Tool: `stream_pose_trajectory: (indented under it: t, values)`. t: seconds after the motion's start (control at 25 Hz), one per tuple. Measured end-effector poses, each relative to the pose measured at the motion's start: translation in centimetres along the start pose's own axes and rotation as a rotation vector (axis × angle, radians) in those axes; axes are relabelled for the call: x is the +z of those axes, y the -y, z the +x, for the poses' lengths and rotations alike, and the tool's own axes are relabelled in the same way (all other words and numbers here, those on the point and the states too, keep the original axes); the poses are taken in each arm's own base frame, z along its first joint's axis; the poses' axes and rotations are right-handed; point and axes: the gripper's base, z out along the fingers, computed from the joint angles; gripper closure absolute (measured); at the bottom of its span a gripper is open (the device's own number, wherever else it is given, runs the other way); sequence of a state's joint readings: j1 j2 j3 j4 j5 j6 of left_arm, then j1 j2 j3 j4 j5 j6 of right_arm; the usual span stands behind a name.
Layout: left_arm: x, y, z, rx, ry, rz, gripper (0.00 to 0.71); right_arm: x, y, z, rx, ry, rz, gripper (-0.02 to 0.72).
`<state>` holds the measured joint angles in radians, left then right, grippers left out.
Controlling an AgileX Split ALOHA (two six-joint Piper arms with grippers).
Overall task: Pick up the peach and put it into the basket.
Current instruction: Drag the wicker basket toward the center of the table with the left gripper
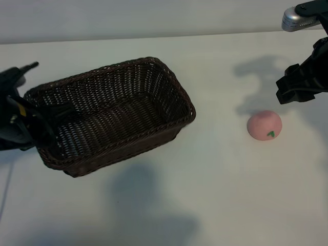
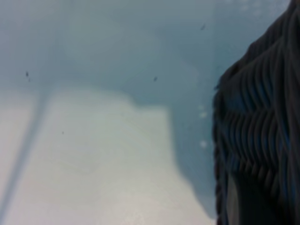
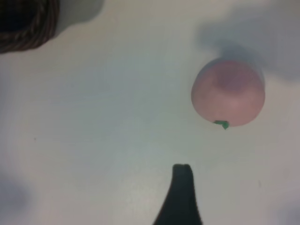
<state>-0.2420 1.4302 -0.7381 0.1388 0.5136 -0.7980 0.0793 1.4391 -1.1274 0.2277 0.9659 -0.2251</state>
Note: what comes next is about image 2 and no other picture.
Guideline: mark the dark brown woven basket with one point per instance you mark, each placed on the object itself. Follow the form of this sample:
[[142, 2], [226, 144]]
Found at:
[[262, 129]]

